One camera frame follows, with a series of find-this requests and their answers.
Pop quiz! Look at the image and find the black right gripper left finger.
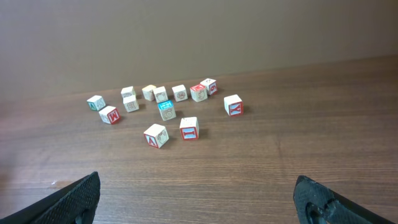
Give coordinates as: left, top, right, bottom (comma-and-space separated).
1, 171, 101, 224

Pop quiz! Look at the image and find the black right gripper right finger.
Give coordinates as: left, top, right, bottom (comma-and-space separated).
293, 175, 393, 224

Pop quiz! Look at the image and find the red letter A block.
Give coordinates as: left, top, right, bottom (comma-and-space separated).
144, 124, 169, 149

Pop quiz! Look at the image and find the blue top spiral block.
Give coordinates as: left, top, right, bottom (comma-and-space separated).
158, 100, 176, 121

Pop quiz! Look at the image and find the red drawing wooden block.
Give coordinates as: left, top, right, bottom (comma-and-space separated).
172, 85, 188, 102

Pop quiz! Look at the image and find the red letter M block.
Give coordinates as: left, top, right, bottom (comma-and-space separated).
99, 106, 121, 124

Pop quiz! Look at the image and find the red number 6 block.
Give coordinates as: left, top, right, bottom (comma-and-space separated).
200, 78, 218, 96

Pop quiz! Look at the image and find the apple picture wooden block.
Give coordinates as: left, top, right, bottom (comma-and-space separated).
153, 86, 169, 103

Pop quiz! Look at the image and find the letter B wooden block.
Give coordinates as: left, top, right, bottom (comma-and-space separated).
123, 95, 139, 113

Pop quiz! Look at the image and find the red letter I block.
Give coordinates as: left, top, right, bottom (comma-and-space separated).
180, 117, 200, 140

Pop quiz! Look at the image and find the plain white wooden block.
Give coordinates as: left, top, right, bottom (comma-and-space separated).
121, 86, 136, 98

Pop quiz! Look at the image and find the yellow top wooden block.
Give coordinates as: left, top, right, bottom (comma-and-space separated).
142, 85, 156, 101

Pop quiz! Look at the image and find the red letter Y block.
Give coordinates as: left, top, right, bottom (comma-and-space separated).
224, 95, 244, 116

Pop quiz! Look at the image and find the green letter A block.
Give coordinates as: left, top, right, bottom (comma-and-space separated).
86, 95, 106, 111

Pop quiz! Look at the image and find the red top wooden block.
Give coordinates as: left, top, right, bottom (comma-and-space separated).
190, 84, 208, 102

